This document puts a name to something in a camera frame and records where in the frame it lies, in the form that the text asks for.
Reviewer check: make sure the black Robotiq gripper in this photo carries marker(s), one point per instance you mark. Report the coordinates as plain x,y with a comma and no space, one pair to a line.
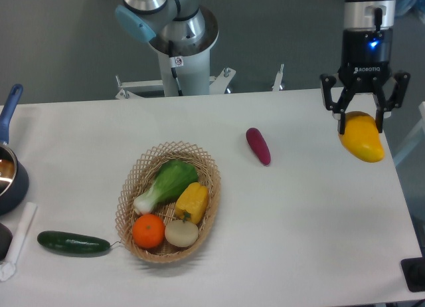
364,68

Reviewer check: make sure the yellow mango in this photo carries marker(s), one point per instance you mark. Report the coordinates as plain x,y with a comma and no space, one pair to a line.
361,137

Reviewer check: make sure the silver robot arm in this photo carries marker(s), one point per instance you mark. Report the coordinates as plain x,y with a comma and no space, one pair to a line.
182,34

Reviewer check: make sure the purple sweet potato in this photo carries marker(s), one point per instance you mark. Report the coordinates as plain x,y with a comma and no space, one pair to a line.
258,145

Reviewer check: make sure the white metal robot stand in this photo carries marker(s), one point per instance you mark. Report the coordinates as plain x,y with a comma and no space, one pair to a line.
197,85

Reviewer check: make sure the black object at right edge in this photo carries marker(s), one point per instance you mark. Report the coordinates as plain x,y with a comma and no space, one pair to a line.
413,271

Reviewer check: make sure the green bok choy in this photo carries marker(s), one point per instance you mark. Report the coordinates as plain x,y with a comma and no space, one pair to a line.
171,180

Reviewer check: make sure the yellow bell pepper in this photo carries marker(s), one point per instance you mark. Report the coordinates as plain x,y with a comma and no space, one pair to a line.
192,203

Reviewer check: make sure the pale round onion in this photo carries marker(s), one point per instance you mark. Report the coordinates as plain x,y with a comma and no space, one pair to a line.
181,233

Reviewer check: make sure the orange tangerine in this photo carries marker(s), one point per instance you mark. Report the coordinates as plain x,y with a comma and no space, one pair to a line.
148,231

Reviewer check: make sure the dark green cucumber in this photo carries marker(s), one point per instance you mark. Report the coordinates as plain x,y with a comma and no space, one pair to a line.
72,244

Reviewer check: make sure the blue saucepan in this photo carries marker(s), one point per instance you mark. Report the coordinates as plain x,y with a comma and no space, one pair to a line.
14,177

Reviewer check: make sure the dark round object left edge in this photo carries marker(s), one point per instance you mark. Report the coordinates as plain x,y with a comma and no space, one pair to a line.
6,237

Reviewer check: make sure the white rolled cloth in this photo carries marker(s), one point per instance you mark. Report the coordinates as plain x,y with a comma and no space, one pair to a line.
9,265

